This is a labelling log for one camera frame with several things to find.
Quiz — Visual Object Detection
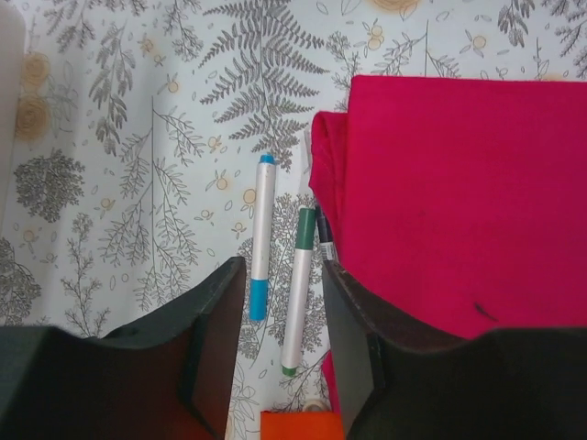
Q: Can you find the orange cloth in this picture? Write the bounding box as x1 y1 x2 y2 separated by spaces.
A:
260 412 345 440

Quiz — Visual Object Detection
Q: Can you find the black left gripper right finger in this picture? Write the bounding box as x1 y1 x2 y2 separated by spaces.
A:
323 261 586 439

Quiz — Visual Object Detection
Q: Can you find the magenta cloth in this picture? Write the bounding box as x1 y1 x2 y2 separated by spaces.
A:
306 74 587 413

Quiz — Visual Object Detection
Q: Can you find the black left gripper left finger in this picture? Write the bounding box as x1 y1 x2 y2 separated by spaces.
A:
1 257 246 439

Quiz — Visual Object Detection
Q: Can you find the white drawer cabinet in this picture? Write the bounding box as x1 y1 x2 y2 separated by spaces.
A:
0 1 26 221

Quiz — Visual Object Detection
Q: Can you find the white marker cyan cap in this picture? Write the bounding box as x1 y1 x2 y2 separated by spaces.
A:
249 154 276 321

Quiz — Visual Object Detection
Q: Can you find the purple gel pen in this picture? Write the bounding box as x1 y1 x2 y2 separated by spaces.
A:
302 127 337 262

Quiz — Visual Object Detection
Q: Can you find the white marker green cap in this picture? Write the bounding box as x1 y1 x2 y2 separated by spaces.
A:
281 207 316 377

